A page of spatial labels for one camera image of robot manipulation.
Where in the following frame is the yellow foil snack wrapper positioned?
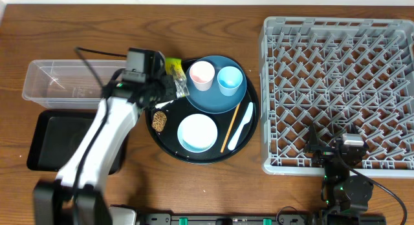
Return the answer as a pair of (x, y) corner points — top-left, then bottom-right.
(166, 58), (190, 98)

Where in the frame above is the brown walnut cookie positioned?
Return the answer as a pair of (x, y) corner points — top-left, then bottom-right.
(151, 111), (167, 133)

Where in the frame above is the light blue bowl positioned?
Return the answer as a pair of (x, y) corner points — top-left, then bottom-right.
(177, 114), (218, 153)

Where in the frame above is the white tissue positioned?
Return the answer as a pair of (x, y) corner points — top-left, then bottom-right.
(155, 100), (173, 109)

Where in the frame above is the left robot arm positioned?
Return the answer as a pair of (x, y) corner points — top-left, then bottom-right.
(33, 48), (177, 224)

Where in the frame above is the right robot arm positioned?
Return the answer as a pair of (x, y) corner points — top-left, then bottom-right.
(304, 124), (373, 224)

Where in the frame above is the grey plastic dishwasher rack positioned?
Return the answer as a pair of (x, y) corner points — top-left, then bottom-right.
(258, 16), (413, 178)

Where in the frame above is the pink plastic cup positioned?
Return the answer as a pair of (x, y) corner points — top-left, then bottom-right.
(190, 61), (215, 91)

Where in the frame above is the round black serving tray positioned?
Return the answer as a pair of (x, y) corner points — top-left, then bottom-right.
(145, 59), (259, 164)

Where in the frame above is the light blue plastic cup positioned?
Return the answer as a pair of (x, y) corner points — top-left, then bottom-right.
(217, 66), (243, 96)

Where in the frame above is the white plastic knife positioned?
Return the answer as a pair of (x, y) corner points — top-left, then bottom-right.
(228, 102), (254, 151)

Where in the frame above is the wooden chopstick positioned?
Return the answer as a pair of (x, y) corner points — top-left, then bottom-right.
(220, 103), (240, 153)

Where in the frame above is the clear plastic bin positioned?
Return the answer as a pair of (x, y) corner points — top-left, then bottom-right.
(21, 59), (129, 110)

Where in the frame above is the black rectangular tray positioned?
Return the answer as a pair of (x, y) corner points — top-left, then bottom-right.
(26, 109), (128, 175)

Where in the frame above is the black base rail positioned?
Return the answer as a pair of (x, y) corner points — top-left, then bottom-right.
(109, 205), (387, 225)

